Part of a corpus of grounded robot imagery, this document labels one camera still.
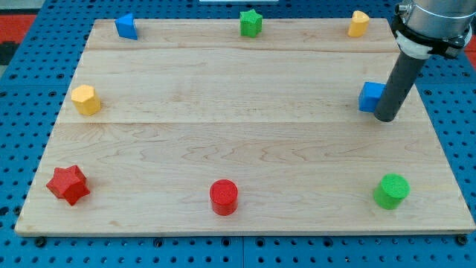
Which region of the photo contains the blue cube block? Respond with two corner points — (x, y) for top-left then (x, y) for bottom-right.
(358, 82), (385, 112)

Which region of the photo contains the green cylinder block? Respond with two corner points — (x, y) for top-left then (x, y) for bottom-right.
(373, 173), (411, 210)

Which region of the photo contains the green star block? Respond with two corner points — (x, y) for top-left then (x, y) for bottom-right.
(239, 9), (263, 38)

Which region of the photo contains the yellow hexagon block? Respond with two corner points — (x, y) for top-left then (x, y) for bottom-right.
(71, 85), (101, 115)

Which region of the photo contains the red star block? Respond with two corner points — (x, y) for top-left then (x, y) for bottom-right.
(46, 165), (90, 205)

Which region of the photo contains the yellow heart block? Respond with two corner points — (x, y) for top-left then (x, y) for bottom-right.
(347, 10), (370, 37)

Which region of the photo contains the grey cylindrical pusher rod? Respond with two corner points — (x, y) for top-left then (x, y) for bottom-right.
(373, 52), (426, 122)

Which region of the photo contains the red cylinder block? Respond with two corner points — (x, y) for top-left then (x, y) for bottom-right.
(209, 179), (238, 216)

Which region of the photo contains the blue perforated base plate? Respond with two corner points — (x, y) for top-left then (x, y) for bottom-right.
(1, 0), (475, 267)

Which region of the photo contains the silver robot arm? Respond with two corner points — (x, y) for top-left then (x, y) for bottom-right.
(373, 0), (475, 122)

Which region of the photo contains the wooden board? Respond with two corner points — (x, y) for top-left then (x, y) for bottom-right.
(15, 19), (475, 237)

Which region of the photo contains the blue triangle block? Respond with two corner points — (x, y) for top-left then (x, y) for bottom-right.
(115, 13), (138, 40)

